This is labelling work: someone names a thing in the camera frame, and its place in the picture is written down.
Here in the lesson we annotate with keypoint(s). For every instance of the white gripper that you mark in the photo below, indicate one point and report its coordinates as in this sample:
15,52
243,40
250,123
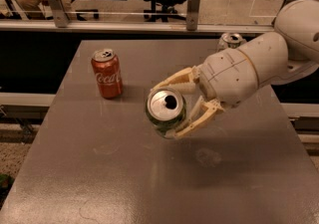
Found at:
228,77

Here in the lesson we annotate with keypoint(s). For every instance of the green soda can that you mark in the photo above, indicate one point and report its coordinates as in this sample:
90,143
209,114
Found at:
166,110

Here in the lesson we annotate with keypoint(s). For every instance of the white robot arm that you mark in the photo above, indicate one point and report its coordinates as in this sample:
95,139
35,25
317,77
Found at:
190,98

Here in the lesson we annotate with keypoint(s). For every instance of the white 7up can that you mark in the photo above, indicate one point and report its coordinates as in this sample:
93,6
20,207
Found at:
230,40

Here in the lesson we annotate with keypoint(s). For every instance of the red Coca-Cola can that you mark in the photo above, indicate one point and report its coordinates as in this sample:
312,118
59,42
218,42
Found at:
106,67

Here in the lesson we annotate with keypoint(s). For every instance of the middle metal rail bracket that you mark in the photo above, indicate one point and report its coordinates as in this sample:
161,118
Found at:
192,13

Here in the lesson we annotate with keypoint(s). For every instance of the left metal rail bracket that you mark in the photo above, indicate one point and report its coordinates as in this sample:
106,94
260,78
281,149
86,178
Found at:
60,17

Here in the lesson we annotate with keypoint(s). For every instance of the metal horizontal rail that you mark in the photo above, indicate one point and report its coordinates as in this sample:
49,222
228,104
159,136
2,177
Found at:
130,28

